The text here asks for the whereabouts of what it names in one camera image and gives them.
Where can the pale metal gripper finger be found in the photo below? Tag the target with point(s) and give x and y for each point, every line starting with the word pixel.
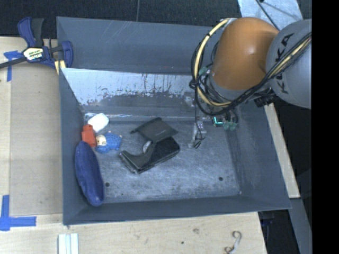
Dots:
pixel 194 136

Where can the black flat case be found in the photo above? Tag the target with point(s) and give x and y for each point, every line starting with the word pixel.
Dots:
pixel 156 131

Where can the grey metal bin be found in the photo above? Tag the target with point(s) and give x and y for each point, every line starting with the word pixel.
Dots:
pixel 169 179

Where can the blue toy turtle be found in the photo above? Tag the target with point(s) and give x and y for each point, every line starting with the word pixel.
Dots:
pixel 110 142

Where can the red-orange block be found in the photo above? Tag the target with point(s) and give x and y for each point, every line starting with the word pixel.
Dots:
pixel 88 135

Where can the dark blue oblong cushion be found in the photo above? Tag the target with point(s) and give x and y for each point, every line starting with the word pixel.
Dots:
pixel 88 173

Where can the black cylinder on white bracket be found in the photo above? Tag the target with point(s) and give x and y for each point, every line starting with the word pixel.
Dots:
pixel 265 99

